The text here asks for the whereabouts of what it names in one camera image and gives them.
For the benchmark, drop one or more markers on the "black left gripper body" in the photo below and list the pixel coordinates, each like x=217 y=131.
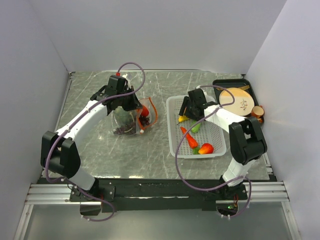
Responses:
x=129 y=103

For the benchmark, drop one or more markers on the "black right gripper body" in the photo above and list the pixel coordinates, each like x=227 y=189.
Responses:
x=189 y=112

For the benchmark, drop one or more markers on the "yellow bell pepper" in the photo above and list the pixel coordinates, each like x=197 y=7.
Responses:
x=182 y=118

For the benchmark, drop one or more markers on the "green bitter gourd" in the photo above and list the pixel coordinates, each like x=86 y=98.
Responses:
x=196 y=128

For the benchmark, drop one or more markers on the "green netted melon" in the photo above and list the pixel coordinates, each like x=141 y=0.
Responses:
x=123 y=117

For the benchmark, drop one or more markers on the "clear zip top bag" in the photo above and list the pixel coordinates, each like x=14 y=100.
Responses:
x=153 y=115

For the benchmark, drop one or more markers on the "red orange mango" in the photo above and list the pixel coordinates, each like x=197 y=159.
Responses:
x=145 y=111

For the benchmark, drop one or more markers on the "orange carrot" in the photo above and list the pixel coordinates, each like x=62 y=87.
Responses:
x=191 y=141

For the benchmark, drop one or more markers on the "dark purple grape bunch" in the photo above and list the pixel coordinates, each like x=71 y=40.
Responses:
x=134 y=127

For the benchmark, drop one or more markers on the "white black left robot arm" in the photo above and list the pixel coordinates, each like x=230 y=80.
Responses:
x=59 y=153

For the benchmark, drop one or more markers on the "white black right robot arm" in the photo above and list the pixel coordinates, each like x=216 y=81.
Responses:
x=246 y=138

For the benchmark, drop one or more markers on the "white plastic perforated basket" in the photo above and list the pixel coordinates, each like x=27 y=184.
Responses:
x=208 y=133

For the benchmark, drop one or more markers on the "black rectangular tray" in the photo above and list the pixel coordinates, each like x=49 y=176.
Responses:
x=234 y=83

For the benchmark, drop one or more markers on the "peach and cream plate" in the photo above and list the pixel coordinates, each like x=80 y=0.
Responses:
x=243 y=101

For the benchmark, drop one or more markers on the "gold knife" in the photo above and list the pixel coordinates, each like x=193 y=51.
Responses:
x=246 y=87

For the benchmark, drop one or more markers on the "brown ceramic cup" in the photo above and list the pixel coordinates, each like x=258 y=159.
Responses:
x=257 y=111

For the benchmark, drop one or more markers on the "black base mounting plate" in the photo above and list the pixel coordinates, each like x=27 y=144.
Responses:
x=143 y=194

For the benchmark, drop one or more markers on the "aluminium frame rail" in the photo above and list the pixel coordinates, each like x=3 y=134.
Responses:
x=60 y=194

